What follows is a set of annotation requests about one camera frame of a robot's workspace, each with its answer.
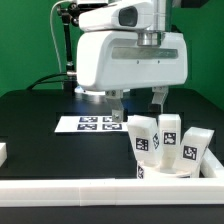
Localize white cable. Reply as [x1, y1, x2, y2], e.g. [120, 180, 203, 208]
[49, 0, 72, 74]

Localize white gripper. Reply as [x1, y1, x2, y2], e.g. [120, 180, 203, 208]
[77, 31, 188, 123]

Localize black cables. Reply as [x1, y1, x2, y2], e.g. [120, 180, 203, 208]
[26, 73, 76, 91]

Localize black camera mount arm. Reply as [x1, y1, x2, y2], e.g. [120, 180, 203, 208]
[57, 2, 80, 93]

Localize white obstacle wall frame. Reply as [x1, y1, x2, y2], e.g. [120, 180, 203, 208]
[0, 151, 224, 207]

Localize white round stool seat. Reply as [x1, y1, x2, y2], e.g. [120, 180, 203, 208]
[136, 161, 200, 179]

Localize white sheet with markers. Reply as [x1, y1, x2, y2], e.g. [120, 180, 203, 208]
[55, 116, 127, 133]

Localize white block at left edge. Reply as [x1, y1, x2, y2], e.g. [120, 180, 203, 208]
[0, 143, 7, 167]

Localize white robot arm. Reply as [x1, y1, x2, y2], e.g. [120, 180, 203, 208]
[76, 0, 188, 122]

